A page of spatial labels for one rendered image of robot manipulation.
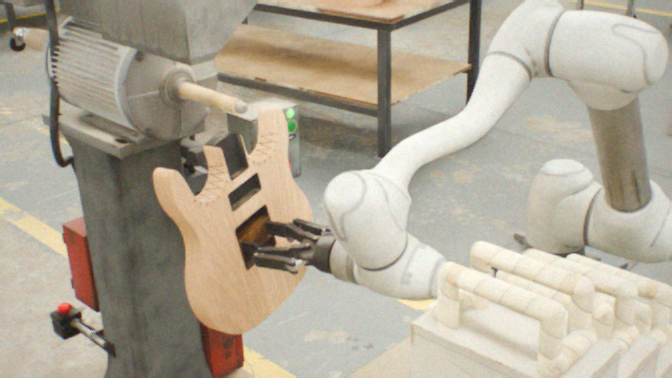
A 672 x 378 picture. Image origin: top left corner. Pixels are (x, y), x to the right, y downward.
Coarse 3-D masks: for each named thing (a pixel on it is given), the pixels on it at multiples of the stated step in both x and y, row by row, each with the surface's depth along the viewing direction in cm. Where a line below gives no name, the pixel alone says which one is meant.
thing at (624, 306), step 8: (624, 296) 132; (632, 296) 132; (616, 304) 134; (624, 304) 133; (632, 304) 133; (616, 312) 134; (624, 312) 133; (632, 312) 133; (616, 320) 135; (624, 320) 134; (632, 320) 134; (616, 328) 135
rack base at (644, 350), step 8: (640, 336) 138; (632, 344) 136; (640, 344) 136; (648, 344) 136; (656, 344) 136; (632, 352) 134; (640, 352) 134; (648, 352) 134; (656, 352) 136; (624, 360) 133; (632, 360) 133; (640, 360) 133; (648, 360) 134; (656, 360) 137; (624, 368) 131; (632, 368) 131; (640, 368) 132; (648, 368) 135; (656, 368) 139; (624, 376) 129; (632, 376) 130; (640, 376) 133; (648, 376) 137
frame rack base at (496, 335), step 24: (480, 312) 131; (504, 312) 131; (432, 336) 127; (456, 336) 126; (480, 336) 125; (504, 336) 125; (528, 336) 125; (432, 360) 129; (456, 360) 125; (480, 360) 122; (504, 360) 120; (528, 360) 120; (576, 360) 120; (600, 360) 120
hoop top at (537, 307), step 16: (448, 272) 122; (464, 272) 121; (464, 288) 121; (480, 288) 119; (496, 288) 117; (512, 288) 117; (512, 304) 116; (528, 304) 114; (544, 304) 113; (560, 304) 113
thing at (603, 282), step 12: (528, 252) 142; (540, 252) 142; (552, 264) 139; (564, 264) 138; (576, 264) 138; (588, 276) 136; (600, 276) 135; (612, 276) 134; (600, 288) 134; (612, 288) 133; (624, 288) 132; (636, 288) 132
